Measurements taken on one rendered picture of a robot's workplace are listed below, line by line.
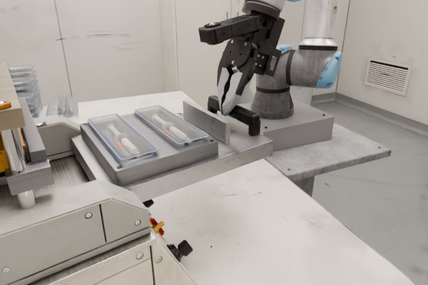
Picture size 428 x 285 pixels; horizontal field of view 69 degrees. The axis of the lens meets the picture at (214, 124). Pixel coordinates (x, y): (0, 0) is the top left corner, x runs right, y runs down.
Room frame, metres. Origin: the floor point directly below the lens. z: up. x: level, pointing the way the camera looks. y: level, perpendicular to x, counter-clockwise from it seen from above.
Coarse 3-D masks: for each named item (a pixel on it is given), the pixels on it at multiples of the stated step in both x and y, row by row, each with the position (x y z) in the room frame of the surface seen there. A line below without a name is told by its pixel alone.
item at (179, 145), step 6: (138, 114) 0.54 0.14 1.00; (174, 114) 0.54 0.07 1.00; (144, 120) 0.52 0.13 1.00; (150, 126) 0.50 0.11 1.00; (162, 132) 0.49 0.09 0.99; (204, 132) 0.46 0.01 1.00; (168, 138) 0.44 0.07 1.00; (204, 138) 0.44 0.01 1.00; (174, 144) 0.43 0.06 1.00; (180, 144) 0.42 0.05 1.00; (186, 144) 0.42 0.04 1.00; (192, 144) 0.43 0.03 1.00
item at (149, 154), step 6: (90, 126) 0.50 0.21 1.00; (96, 132) 0.47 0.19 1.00; (102, 138) 0.44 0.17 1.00; (108, 144) 0.41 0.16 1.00; (156, 150) 0.40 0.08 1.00; (132, 156) 0.38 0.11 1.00; (138, 156) 0.38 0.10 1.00; (144, 156) 0.38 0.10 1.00; (150, 156) 0.39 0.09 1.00; (120, 162) 0.37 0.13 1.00; (126, 162) 0.37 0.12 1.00; (132, 162) 0.38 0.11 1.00
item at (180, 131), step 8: (144, 112) 0.55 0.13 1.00; (152, 112) 0.55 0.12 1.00; (160, 112) 0.55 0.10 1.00; (168, 112) 0.55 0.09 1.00; (152, 120) 0.51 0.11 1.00; (160, 120) 0.51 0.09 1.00; (168, 120) 0.51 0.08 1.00; (176, 120) 0.51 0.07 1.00; (184, 120) 0.51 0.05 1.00; (160, 128) 0.48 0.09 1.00; (168, 128) 0.48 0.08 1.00; (176, 128) 0.48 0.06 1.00; (184, 128) 0.48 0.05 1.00; (192, 128) 0.48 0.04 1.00; (176, 136) 0.44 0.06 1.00; (184, 136) 0.44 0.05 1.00; (192, 136) 0.44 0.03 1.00; (200, 136) 0.44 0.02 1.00
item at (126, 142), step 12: (96, 120) 0.51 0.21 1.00; (108, 120) 0.51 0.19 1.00; (120, 120) 0.51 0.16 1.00; (108, 132) 0.46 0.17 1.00; (120, 132) 0.46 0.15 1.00; (132, 132) 0.46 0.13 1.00; (120, 144) 0.41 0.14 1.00; (132, 144) 0.41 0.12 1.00; (144, 144) 0.41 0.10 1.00; (120, 156) 0.38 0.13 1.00
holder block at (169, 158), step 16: (80, 128) 0.51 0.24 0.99; (144, 128) 0.50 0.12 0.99; (96, 144) 0.43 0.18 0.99; (160, 144) 0.43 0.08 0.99; (208, 144) 0.44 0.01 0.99; (112, 160) 0.38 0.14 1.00; (144, 160) 0.38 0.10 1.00; (160, 160) 0.39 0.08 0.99; (176, 160) 0.40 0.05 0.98; (192, 160) 0.42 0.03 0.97; (112, 176) 0.37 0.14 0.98; (128, 176) 0.36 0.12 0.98; (144, 176) 0.38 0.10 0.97
